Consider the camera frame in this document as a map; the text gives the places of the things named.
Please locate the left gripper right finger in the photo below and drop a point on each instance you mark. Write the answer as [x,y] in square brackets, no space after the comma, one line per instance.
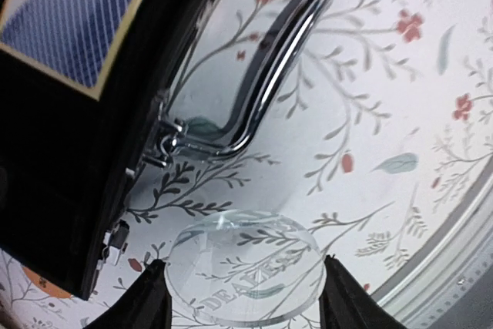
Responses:
[344,304]

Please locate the front aluminium rail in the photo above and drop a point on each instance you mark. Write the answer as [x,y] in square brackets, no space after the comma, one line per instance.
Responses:
[441,273]

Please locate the clear plastic round lid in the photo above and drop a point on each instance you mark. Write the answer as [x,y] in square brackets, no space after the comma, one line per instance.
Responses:
[245,268]

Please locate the black poker set case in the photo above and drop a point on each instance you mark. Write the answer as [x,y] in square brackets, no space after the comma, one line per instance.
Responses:
[67,161]

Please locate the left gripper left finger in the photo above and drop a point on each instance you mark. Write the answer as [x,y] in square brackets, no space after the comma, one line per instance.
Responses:
[147,304]

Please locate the orange round dealer button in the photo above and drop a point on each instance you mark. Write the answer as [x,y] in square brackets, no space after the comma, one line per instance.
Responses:
[38,284]

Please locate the blue playing card deck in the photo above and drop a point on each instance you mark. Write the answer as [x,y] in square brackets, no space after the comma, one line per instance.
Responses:
[73,41]

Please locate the floral table cloth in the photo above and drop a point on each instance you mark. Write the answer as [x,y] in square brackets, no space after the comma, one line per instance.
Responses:
[372,142]

